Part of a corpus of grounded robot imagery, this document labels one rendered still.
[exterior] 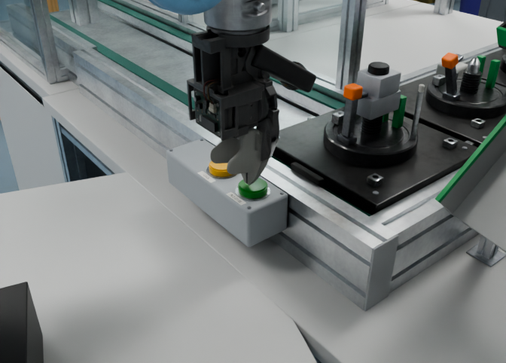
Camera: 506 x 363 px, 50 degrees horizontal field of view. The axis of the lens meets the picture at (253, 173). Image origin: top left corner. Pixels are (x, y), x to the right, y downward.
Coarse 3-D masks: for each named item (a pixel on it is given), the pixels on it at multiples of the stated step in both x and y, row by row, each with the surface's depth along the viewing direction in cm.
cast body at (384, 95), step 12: (360, 72) 78; (372, 72) 77; (384, 72) 77; (396, 72) 78; (360, 84) 79; (372, 84) 77; (384, 84) 77; (396, 84) 78; (372, 96) 78; (384, 96) 78; (396, 96) 80; (360, 108) 79; (372, 108) 77; (384, 108) 79; (396, 108) 81
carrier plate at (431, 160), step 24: (312, 120) 91; (408, 120) 91; (288, 144) 84; (312, 144) 84; (432, 144) 84; (312, 168) 78; (336, 168) 78; (360, 168) 78; (384, 168) 78; (408, 168) 78; (432, 168) 78; (456, 168) 79; (336, 192) 75; (360, 192) 72; (384, 192) 72; (408, 192) 73
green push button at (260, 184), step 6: (258, 180) 74; (240, 186) 73; (246, 186) 73; (252, 186) 73; (258, 186) 73; (264, 186) 73; (240, 192) 73; (246, 192) 72; (252, 192) 72; (258, 192) 72; (264, 192) 73; (252, 198) 72
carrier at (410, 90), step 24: (456, 72) 100; (480, 72) 94; (408, 96) 99; (432, 96) 95; (456, 96) 92; (480, 96) 94; (504, 96) 94; (432, 120) 91; (456, 120) 91; (480, 144) 84
